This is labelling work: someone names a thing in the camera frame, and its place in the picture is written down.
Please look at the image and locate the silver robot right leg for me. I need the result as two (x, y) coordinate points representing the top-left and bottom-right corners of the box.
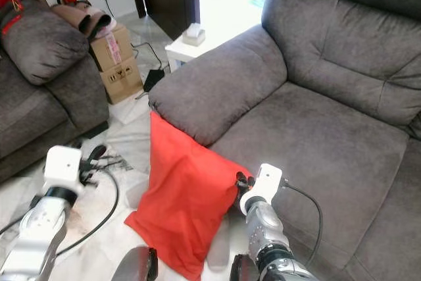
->
(230, 255), (260, 281)

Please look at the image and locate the brown rolled mat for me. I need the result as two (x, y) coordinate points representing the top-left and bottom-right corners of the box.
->
(51, 3), (114, 38)

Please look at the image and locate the cardboard box with black symbols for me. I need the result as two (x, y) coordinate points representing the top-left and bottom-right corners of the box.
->
(102, 57), (145, 105)

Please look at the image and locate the thin black adapter cable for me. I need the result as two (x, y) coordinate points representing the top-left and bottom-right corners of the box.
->
(132, 41), (162, 71)

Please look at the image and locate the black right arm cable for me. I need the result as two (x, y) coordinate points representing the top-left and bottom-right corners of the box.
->
(280, 179), (324, 267)

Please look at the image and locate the silver robot leg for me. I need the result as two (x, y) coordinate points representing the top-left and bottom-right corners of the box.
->
(112, 246), (159, 281)
(230, 255), (260, 281)

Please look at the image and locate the cardboard box with pink label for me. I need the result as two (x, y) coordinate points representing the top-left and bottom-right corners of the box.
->
(91, 24), (134, 72)

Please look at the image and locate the grey fabric sofa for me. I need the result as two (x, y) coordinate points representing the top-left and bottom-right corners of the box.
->
(148, 0), (421, 281)
(0, 0), (110, 183)

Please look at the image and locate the black power adapter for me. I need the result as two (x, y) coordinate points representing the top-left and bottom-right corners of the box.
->
(141, 68), (166, 93)

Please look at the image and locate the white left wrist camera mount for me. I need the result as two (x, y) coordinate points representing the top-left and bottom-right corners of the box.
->
(42, 145), (86, 191)

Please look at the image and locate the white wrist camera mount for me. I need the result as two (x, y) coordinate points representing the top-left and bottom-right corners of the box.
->
(42, 145), (86, 191)
(239, 163), (284, 215)

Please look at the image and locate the white paper sheet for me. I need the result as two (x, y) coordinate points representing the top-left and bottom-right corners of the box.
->
(111, 95), (153, 125)

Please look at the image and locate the red pillow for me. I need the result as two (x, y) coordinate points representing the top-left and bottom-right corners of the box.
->
(125, 110), (254, 280)

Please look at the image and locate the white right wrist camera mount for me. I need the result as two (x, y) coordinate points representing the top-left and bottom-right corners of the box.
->
(239, 163), (284, 215)

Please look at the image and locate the silver robot left leg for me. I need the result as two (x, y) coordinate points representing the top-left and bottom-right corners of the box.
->
(112, 246), (159, 281)

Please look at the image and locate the small white tissue box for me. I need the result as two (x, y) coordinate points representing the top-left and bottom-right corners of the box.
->
(182, 22), (207, 47)

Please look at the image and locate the red strap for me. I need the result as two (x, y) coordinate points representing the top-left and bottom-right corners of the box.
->
(0, 0), (24, 36)

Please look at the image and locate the white side table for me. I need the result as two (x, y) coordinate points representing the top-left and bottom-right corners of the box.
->
(164, 19), (265, 72)

